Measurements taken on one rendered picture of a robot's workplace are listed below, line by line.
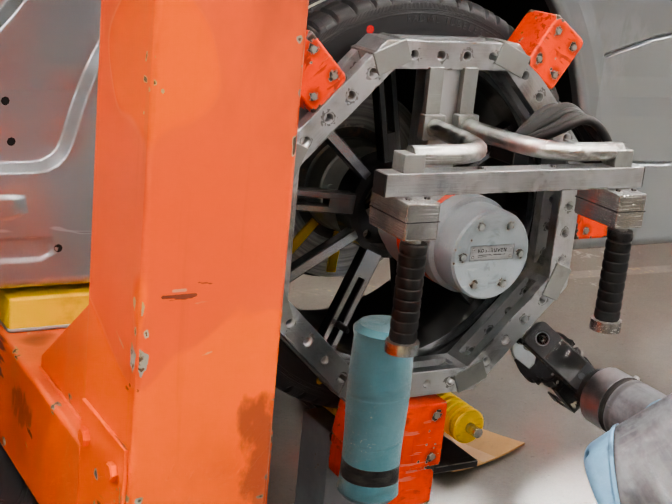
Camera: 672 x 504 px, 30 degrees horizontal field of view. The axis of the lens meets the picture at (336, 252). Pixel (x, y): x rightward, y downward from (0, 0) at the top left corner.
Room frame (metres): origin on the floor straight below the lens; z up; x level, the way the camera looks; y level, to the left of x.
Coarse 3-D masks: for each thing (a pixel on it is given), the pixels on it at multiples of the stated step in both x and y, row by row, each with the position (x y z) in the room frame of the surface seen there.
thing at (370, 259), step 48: (384, 96) 1.84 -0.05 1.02; (480, 96) 2.00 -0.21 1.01; (336, 144) 1.81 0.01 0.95; (384, 144) 1.85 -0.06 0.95; (336, 192) 1.81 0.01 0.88; (528, 192) 1.97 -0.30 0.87; (336, 240) 1.82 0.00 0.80; (384, 288) 2.10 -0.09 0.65; (432, 288) 2.04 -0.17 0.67; (336, 336) 1.82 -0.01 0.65; (432, 336) 1.91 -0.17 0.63
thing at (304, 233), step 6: (312, 222) 1.97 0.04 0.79; (306, 228) 1.96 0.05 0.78; (312, 228) 1.97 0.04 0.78; (300, 234) 1.96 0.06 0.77; (306, 234) 1.96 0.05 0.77; (294, 240) 1.95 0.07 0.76; (300, 240) 1.96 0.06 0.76; (294, 246) 1.95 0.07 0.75; (336, 252) 1.99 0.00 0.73; (330, 258) 1.99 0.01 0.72; (336, 258) 1.99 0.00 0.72; (330, 264) 1.99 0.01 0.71; (336, 264) 1.99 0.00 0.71; (330, 270) 1.99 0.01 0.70
